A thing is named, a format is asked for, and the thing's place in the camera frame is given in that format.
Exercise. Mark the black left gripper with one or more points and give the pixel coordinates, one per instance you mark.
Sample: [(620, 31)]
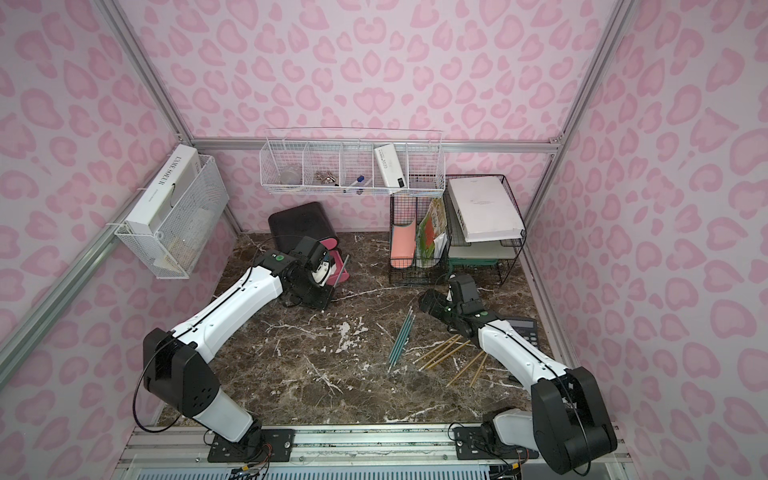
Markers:
[(313, 288)]

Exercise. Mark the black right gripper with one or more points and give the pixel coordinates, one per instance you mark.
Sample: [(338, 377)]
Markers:
[(444, 306)]

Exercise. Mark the pink top drawer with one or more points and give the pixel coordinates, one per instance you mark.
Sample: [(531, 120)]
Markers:
[(330, 243)]

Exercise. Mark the black pink drawer cabinet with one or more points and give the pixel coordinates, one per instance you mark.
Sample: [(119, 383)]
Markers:
[(288, 227)]

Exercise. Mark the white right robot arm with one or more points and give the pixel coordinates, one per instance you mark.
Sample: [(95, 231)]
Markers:
[(568, 423)]

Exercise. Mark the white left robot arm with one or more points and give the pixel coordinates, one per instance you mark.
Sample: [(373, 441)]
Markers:
[(176, 362)]

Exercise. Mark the black calculator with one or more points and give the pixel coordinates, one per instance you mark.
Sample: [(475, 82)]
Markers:
[(526, 327)]

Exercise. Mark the green red booklet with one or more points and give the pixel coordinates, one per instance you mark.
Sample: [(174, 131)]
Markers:
[(431, 235)]

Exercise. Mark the pink folder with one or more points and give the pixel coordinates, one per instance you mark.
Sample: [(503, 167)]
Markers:
[(403, 245)]

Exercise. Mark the white paper stack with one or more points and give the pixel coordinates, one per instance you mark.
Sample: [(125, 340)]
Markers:
[(485, 209)]

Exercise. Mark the white box in basket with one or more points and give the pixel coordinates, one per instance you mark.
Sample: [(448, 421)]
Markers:
[(390, 167)]

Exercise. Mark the white book in side basket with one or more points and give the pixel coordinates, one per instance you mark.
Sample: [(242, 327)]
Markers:
[(164, 191)]

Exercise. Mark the black wire file rack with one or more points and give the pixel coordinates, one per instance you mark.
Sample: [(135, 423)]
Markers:
[(407, 206)]

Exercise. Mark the black wire paper tray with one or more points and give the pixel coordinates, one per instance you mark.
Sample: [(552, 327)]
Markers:
[(498, 256)]

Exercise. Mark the white wire wall basket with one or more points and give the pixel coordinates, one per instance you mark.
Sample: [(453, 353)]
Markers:
[(325, 161)]

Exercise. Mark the white side wire basket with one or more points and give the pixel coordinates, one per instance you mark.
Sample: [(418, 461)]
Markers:
[(173, 251)]

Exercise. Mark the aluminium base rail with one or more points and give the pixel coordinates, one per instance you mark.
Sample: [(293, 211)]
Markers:
[(385, 451)]

